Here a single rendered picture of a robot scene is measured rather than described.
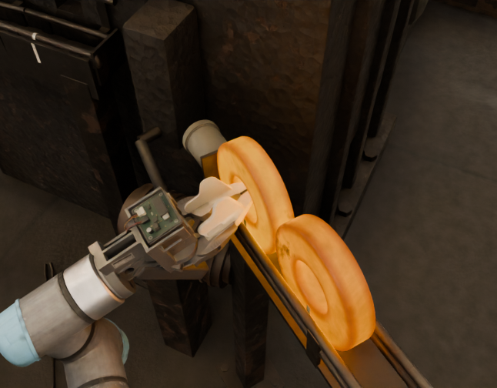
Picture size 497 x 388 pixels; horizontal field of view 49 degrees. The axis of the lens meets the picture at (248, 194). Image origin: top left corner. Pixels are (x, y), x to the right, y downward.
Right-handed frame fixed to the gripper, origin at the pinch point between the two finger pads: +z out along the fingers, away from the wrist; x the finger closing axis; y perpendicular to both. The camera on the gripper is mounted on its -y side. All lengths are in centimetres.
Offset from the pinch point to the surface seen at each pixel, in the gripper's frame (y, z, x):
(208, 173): -1.9, -2.9, 7.7
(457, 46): -108, 101, 72
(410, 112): -96, 65, 53
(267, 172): 5.8, 3.0, -2.7
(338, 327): 1.2, -0.4, -21.2
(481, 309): -87, 36, -13
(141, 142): -8.4, -9.2, 25.7
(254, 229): -3.3, -1.9, -3.0
